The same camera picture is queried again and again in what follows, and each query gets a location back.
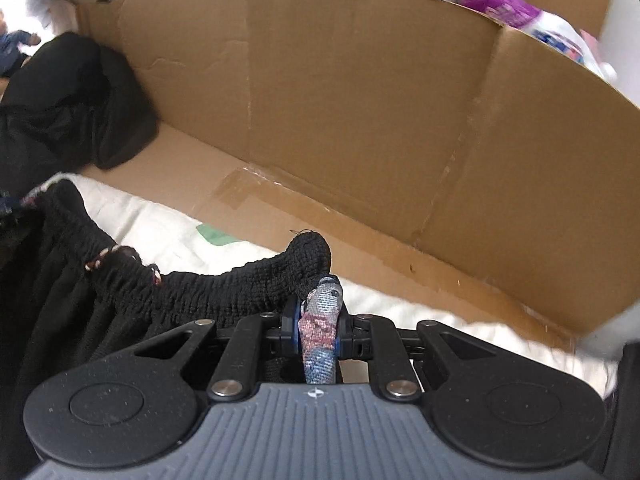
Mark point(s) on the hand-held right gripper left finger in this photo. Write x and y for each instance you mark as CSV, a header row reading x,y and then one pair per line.
x,y
293,327

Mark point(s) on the black garment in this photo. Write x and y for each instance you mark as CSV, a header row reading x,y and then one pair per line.
x,y
65,110

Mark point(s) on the blue doll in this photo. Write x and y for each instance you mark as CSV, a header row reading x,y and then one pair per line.
x,y
15,42

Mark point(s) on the black bag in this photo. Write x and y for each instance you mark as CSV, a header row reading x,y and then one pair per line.
x,y
631,390

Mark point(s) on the purple white detergent pouch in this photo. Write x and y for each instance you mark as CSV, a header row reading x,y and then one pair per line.
x,y
500,5

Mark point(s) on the black pants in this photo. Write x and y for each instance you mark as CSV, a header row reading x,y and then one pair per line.
x,y
75,320

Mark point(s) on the flattened cardboard sheet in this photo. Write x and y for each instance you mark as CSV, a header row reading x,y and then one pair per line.
x,y
350,110

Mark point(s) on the patterned cloth item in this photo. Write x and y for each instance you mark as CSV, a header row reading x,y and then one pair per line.
x,y
320,330

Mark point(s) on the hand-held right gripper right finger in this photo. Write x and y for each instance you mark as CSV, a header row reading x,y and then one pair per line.
x,y
341,335

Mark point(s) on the white cabinet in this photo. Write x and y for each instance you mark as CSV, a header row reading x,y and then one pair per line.
x,y
625,25

